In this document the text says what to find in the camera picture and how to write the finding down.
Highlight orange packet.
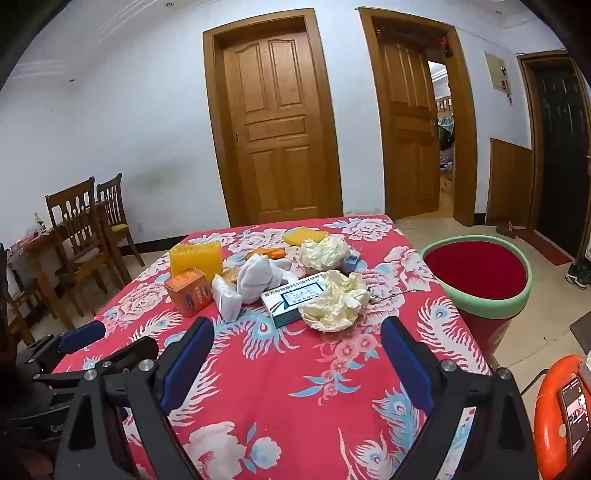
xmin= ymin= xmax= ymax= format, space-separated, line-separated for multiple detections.
xmin=245 ymin=248 xmax=287 ymax=263

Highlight red bin with green rim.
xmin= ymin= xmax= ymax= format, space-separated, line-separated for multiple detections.
xmin=419 ymin=235 xmax=533 ymax=365

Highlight thin dark chain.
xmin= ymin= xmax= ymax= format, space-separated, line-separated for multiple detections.
xmin=367 ymin=288 xmax=414 ymax=303

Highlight black smartphone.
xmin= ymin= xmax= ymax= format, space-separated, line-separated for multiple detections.
xmin=558 ymin=376 xmax=591 ymax=455

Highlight blue and white medicine box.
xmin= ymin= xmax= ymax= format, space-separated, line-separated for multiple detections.
xmin=260 ymin=279 xmax=324 ymax=329

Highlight closed panelled wooden door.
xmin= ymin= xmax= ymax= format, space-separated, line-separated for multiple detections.
xmin=203 ymin=10 xmax=345 ymax=227

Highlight wooden dining table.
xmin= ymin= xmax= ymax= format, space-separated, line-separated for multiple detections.
xmin=7 ymin=226 xmax=75 ymax=330

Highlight low wooden wall cabinet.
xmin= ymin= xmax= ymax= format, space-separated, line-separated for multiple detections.
xmin=486 ymin=137 xmax=534 ymax=228

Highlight white tissue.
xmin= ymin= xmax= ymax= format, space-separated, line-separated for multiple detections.
xmin=236 ymin=253 xmax=301 ymax=304

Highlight black entrance door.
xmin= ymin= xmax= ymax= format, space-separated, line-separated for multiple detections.
xmin=517 ymin=50 xmax=591 ymax=259

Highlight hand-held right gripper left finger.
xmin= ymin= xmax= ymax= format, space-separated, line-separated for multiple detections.
xmin=53 ymin=316 xmax=218 ymax=480

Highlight red doormat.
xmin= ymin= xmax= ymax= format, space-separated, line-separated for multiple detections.
xmin=515 ymin=229 xmax=573 ymax=266

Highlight open panelled wooden door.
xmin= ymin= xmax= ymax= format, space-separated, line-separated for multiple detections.
xmin=359 ymin=7 xmax=478 ymax=227

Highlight cream plastic bag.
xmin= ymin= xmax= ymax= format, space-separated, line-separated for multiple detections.
xmin=298 ymin=233 xmax=356 ymax=272
xmin=298 ymin=270 xmax=370 ymax=333

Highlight orange plastic stool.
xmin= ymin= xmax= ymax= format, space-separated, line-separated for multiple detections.
xmin=534 ymin=354 xmax=591 ymax=480

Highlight dark sneaker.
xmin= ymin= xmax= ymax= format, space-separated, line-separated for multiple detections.
xmin=566 ymin=261 xmax=591 ymax=291

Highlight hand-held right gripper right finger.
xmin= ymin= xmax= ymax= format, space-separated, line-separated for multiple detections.
xmin=379 ymin=316 xmax=539 ymax=480

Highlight beige wall panel box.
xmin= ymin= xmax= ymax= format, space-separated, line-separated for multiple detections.
xmin=484 ymin=52 xmax=511 ymax=95

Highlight red floral tablecloth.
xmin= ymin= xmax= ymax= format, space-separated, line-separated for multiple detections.
xmin=51 ymin=215 xmax=492 ymax=480

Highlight white tissue pack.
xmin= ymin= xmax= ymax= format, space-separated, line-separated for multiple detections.
xmin=211 ymin=273 xmax=245 ymax=321

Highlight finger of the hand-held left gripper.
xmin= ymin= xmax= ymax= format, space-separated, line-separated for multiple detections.
xmin=16 ymin=320 xmax=107 ymax=370
xmin=32 ymin=336 xmax=160 ymax=384

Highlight orange cardboard box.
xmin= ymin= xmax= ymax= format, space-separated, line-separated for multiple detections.
xmin=164 ymin=270 xmax=214 ymax=318

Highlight yellow foam fruit net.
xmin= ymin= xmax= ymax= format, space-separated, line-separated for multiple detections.
xmin=283 ymin=227 xmax=329 ymax=247
xmin=169 ymin=242 xmax=223 ymax=282

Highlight wooden dining chair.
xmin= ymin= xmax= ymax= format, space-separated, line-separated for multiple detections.
xmin=45 ymin=176 xmax=125 ymax=317

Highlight grey floor mat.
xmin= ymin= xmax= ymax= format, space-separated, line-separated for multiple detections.
xmin=569 ymin=322 xmax=591 ymax=367

